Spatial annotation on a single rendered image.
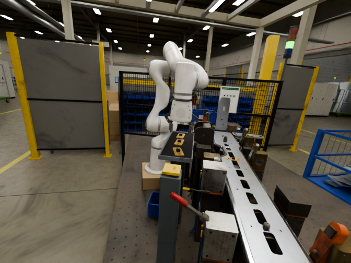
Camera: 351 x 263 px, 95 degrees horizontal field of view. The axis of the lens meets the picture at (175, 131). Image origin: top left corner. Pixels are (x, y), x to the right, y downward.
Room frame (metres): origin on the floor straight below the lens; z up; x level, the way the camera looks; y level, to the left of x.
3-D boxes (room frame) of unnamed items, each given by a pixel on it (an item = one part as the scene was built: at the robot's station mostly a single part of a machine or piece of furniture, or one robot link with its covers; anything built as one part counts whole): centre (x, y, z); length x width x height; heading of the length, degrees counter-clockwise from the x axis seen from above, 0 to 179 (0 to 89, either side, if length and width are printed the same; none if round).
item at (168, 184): (0.51, 0.00, 0.92); 0.08 x 0.08 x 0.44; 83
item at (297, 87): (3.76, -2.56, 1.00); 1.04 x 0.14 x 2.00; 103
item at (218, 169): (0.65, -0.17, 0.90); 0.13 x 0.08 x 0.41; 83
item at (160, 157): (0.77, -0.03, 1.16); 0.37 x 0.14 x 0.02; 173
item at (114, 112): (4.25, 1.81, 0.52); 1.20 x 0.80 x 1.05; 17
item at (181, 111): (0.77, -0.02, 1.33); 0.10 x 0.07 x 0.11; 79
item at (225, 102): (1.68, -0.48, 1.17); 0.12 x 0.01 x 0.34; 83
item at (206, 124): (1.08, -0.19, 0.95); 0.18 x 0.13 x 0.49; 173
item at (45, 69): (2.75, 1.88, 1.00); 1.34 x 0.14 x 2.00; 103
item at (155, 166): (1.15, 0.12, 0.88); 0.19 x 0.19 x 0.18
